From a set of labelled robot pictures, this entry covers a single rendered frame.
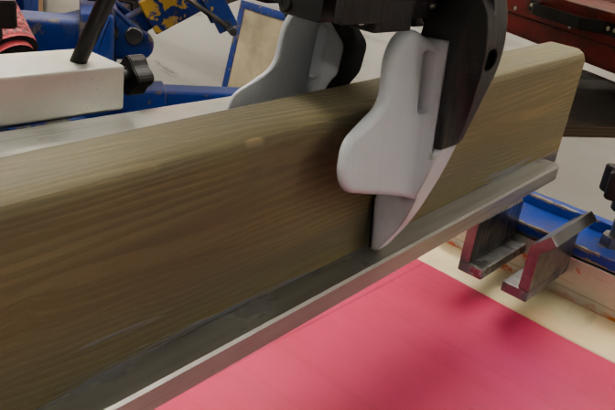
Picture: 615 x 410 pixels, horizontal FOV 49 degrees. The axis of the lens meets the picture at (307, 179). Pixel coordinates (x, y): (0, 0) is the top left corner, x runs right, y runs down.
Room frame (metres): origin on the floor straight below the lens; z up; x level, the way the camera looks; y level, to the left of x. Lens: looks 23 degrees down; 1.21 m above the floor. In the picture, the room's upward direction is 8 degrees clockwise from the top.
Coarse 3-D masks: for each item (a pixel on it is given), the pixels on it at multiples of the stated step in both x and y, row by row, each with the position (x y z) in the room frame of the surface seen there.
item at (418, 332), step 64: (320, 320) 0.38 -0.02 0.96; (384, 320) 0.39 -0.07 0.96; (448, 320) 0.40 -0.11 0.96; (512, 320) 0.41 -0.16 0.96; (256, 384) 0.30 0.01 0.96; (320, 384) 0.31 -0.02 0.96; (384, 384) 0.32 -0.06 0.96; (448, 384) 0.33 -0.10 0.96; (512, 384) 0.34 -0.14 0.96; (576, 384) 0.35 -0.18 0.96
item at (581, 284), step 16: (464, 240) 0.51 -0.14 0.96; (528, 240) 0.47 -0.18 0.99; (576, 256) 0.45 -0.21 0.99; (512, 272) 0.48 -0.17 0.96; (576, 272) 0.45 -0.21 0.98; (592, 272) 0.44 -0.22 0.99; (608, 272) 0.44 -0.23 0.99; (544, 288) 0.46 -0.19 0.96; (560, 288) 0.45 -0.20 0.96; (576, 288) 0.45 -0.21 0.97; (592, 288) 0.44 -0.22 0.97; (608, 288) 0.43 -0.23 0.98; (592, 304) 0.44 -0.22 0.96; (608, 304) 0.43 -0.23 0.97
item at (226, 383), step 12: (228, 372) 0.31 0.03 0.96; (204, 384) 0.30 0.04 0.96; (216, 384) 0.30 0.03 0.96; (228, 384) 0.30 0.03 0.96; (240, 384) 0.30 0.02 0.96; (180, 396) 0.29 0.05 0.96; (192, 396) 0.29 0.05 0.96; (204, 396) 0.29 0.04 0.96; (216, 396) 0.29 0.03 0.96; (228, 396) 0.29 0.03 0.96; (240, 396) 0.29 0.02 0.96; (252, 396) 0.29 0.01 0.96; (264, 396) 0.30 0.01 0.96; (156, 408) 0.28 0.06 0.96; (168, 408) 0.28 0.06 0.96; (180, 408) 0.28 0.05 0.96; (192, 408) 0.28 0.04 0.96; (204, 408) 0.28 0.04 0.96; (216, 408) 0.28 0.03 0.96; (228, 408) 0.28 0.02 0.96; (240, 408) 0.28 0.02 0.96; (252, 408) 0.29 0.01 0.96; (264, 408) 0.29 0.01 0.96; (276, 408) 0.29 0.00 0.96
